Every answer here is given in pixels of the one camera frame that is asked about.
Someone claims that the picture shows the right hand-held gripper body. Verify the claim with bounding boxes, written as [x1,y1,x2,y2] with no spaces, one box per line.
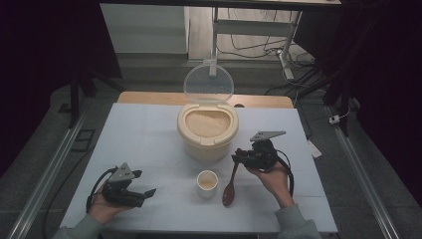
[232,129,288,172]

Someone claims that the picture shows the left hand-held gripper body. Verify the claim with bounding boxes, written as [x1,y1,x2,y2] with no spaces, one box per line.
[101,161,147,209]

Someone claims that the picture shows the beige rice container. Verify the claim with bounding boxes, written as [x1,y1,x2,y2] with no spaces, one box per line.
[176,102,240,163]

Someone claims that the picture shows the brown wooden spoon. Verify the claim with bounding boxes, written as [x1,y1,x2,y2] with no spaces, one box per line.
[221,161,241,208]

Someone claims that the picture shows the rice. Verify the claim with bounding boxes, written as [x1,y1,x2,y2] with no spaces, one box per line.
[184,110,232,139]

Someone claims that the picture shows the white cup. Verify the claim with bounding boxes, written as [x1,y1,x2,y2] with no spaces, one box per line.
[195,169,220,200]

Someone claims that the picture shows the person's left hand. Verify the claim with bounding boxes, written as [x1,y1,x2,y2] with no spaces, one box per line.
[88,191,133,226]

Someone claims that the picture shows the person's right hand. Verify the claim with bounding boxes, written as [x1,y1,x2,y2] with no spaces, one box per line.
[246,161,296,210]

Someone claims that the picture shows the white table board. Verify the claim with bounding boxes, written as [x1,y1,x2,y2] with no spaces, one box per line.
[59,102,339,234]

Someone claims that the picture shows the white paper tag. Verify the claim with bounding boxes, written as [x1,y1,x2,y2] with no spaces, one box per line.
[306,139,323,159]

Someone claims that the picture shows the clear round container lid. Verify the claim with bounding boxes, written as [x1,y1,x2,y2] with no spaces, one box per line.
[182,63,235,104]

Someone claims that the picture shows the wooden table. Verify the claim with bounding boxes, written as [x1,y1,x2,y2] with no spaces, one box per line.
[116,91,296,110]

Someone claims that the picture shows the black metal stand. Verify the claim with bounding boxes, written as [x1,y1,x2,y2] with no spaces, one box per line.
[67,56,125,129]
[295,19,376,137]

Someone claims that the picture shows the white cabinet panel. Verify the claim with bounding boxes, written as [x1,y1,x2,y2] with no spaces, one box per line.
[100,3,189,55]

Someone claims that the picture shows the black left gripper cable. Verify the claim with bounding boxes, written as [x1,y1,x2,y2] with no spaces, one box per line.
[85,166,118,214]

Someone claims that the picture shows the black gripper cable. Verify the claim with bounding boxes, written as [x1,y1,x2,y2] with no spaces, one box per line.
[85,166,118,214]
[276,148,296,197]

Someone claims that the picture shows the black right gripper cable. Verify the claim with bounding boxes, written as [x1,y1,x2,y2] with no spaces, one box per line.
[276,148,296,197]

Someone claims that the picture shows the aluminium floor rail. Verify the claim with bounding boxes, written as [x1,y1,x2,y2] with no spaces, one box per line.
[5,108,93,239]
[325,105,402,239]

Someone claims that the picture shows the white adapter with cable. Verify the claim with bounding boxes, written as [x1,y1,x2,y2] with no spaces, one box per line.
[327,105,352,125]

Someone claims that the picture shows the black floor cables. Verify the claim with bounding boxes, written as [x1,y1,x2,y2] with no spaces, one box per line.
[216,7,327,98]

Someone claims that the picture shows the white desk frame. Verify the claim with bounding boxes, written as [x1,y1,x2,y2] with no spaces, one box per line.
[210,6,305,81]

